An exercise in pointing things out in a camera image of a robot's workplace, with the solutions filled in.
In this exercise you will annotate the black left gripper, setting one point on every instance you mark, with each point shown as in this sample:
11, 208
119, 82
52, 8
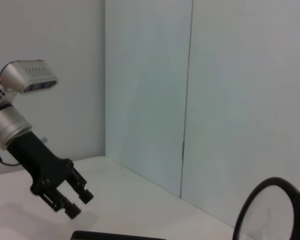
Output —
40, 160

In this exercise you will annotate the black round-lens glasses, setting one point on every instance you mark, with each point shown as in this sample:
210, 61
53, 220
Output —
275, 180

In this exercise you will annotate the black glasses case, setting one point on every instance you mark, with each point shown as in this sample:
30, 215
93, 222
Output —
115, 236

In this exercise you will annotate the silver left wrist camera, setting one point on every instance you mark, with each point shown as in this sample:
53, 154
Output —
27, 75

